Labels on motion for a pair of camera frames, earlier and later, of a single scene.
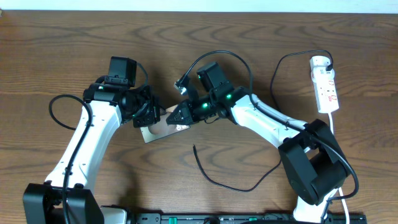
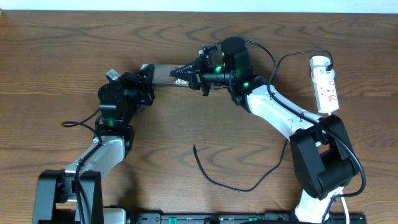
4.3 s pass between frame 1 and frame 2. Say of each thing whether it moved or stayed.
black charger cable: stayed
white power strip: stayed
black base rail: stayed
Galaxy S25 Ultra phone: moved
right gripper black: moved
